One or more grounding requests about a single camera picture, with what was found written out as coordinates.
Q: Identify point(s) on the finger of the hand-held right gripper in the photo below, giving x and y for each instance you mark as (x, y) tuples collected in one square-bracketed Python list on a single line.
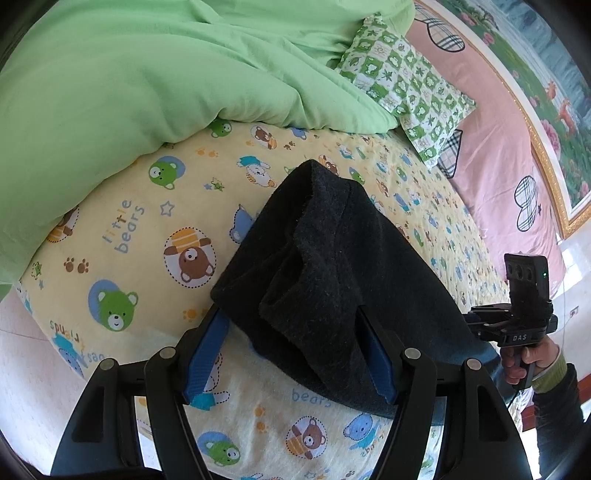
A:
[(473, 321)]

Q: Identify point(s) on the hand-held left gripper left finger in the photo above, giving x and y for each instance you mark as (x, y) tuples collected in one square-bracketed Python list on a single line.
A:
[(207, 353)]

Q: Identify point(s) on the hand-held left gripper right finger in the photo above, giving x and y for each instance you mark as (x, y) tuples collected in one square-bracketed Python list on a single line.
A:
[(376, 364)]

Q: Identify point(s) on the black pants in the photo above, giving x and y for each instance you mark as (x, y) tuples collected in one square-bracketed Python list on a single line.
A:
[(323, 254)]

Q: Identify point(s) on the person's right forearm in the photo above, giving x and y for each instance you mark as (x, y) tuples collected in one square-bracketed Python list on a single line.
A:
[(558, 415)]

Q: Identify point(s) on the person's right hand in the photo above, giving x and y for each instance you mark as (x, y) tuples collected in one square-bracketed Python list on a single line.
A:
[(539, 356)]

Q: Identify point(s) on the yellow bear-print bedsheet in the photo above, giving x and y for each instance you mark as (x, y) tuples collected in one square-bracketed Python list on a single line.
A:
[(138, 240)]

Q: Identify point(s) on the green checkered pillow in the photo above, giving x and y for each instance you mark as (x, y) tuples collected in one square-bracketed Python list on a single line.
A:
[(406, 78)]

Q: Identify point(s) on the light green blanket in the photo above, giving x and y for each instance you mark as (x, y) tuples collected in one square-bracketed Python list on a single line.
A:
[(138, 78)]

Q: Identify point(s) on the gold-framed flower wall picture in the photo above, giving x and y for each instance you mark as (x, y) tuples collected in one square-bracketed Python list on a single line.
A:
[(545, 69)]

